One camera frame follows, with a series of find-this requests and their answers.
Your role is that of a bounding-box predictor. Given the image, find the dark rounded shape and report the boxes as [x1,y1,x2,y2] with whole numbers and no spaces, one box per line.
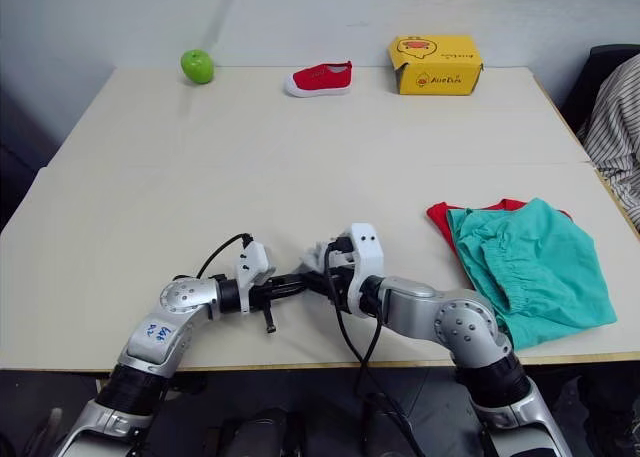
[364,401,419,457]
[233,407,302,457]

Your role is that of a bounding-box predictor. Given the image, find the red canvas shoe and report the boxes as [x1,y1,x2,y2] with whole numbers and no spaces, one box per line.
[283,60,354,99]

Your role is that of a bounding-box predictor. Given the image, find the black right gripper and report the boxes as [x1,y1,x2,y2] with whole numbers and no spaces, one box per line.
[301,234,362,312]

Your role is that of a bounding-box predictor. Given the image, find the grey socks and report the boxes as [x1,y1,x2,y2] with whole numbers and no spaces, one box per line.
[298,241,335,275]

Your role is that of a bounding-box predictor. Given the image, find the yellow cardboard duck box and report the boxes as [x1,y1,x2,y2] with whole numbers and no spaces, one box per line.
[386,34,486,97]

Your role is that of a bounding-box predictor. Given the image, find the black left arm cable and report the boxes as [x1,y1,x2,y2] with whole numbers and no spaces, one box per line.
[194,232,254,279]

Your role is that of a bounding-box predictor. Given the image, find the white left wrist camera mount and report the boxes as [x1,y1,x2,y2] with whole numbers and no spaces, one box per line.
[232,243,277,313]

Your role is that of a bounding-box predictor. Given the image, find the green apple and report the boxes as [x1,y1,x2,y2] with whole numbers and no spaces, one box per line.
[180,49,216,85]

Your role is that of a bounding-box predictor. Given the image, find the person in striped shirt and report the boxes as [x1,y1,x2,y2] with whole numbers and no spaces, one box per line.
[576,51,640,229]

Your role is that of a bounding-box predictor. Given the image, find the red t-shirt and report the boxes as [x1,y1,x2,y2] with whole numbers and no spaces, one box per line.
[425,198,574,269]

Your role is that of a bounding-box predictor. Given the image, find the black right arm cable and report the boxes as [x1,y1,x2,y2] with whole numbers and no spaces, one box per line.
[323,241,426,457]

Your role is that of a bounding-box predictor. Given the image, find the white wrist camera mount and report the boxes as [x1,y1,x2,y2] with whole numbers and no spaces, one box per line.
[232,243,277,313]
[343,221,386,314]

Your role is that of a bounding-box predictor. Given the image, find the teal shorts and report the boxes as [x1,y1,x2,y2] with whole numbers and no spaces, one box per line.
[445,197,619,352]

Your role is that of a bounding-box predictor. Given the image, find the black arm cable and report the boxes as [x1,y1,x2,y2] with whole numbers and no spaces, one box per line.
[323,241,426,457]
[194,232,254,279]

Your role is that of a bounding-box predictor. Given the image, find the black chair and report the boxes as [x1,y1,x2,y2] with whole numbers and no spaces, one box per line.
[559,44,640,131]

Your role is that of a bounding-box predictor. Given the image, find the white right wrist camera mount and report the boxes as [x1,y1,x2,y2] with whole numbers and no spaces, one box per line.
[343,221,386,314]

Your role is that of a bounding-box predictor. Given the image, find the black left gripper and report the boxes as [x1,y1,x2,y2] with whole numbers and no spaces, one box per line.
[248,274,309,335]

